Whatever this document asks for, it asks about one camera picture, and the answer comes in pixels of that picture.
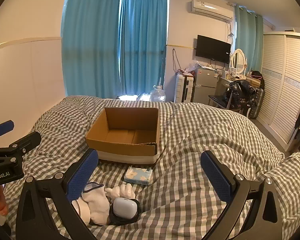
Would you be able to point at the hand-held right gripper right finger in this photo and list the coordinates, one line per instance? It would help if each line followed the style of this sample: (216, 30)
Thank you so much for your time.
(215, 177)

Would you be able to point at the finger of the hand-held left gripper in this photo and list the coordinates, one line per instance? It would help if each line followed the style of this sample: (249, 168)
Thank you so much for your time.
(2, 128)
(25, 141)

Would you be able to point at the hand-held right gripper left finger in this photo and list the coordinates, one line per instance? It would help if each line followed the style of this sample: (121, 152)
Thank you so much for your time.
(82, 175)

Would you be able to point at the white sock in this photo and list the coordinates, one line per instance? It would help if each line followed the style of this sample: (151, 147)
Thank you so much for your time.
(97, 202)

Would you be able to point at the brown cardboard box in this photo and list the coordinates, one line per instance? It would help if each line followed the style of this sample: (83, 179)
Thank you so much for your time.
(120, 152)

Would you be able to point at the white animal figurine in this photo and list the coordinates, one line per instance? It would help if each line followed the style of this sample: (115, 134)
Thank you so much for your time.
(126, 192)

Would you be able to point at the grey checked blanket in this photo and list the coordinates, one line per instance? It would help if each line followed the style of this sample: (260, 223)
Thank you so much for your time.
(190, 135)

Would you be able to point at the white earbud case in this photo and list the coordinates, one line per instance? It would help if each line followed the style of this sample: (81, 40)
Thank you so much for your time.
(125, 206)

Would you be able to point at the black chair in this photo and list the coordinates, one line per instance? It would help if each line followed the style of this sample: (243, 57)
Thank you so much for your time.
(218, 100)

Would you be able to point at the black suitcase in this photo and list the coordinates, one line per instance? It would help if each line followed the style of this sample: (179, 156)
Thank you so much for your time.
(257, 102)

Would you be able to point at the silver mini fridge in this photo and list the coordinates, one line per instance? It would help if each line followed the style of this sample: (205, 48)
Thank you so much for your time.
(205, 85)

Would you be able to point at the white suitcase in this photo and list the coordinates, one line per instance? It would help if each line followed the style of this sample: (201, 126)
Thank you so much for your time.
(183, 88)

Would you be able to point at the white dressing table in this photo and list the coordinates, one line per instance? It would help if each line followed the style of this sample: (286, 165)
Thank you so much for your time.
(223, 83)

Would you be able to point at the clear water jug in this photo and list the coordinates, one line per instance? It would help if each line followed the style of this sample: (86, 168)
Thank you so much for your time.
(158, 95)

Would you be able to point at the white louvred wardrobe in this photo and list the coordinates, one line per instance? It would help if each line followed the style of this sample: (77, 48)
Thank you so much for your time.
(282, 87)

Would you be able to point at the clear plastic bag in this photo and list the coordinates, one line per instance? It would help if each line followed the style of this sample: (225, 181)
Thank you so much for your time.
(192, 67)

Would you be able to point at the wide blue curtain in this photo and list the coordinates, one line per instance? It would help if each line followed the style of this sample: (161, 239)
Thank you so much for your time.
(90, 42)

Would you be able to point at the white oval vanity mirror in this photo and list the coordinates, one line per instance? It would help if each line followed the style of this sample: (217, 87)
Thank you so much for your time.
(238, 60)

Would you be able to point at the narrow blue curtain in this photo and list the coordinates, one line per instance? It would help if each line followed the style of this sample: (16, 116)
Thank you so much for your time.
(250, 37)

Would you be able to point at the blue window curtain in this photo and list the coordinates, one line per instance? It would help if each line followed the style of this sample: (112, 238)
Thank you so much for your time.
(142, 42)

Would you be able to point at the white air conditioner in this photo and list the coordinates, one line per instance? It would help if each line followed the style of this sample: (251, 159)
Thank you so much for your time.
(211, 10)

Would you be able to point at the black wall television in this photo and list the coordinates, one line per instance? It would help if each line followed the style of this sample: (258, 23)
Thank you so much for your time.
(212, 48)

